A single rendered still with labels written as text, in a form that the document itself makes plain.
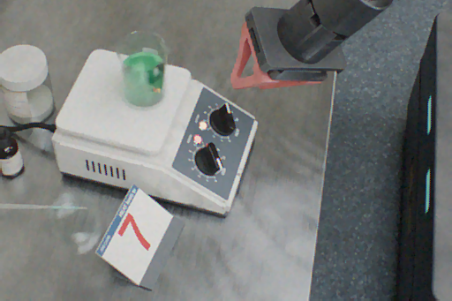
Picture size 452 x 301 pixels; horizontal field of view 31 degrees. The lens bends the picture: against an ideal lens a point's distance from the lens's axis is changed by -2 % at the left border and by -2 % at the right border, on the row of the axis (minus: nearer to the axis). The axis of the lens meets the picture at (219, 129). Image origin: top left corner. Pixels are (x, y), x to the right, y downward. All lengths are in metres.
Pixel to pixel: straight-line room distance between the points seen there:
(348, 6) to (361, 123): 1.26
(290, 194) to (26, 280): 0.30
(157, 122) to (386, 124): 1.18
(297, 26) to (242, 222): 0.24
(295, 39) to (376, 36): 1.42
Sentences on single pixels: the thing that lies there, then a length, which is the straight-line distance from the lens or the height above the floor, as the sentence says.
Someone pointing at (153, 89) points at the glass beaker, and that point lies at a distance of 0.85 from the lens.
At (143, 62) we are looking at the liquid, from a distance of 0.86.
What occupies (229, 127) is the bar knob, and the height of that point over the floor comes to 0.81.
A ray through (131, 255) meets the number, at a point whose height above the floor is 0.77.
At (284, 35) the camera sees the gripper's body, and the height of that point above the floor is 0.96.
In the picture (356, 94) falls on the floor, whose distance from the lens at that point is 2.03.
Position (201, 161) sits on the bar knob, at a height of 0.81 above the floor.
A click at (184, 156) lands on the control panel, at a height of 0.81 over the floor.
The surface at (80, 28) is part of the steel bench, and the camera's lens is 1.09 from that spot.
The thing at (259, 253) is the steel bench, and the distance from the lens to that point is 0.88.
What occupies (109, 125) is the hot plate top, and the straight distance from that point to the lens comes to 0.86.
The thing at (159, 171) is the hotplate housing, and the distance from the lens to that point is 0.85.
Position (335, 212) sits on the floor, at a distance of 1.82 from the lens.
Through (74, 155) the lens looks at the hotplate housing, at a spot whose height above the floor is 0.80.
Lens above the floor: 1.51
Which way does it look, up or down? 52 degrees down
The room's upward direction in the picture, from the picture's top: 3 degrees clockwise
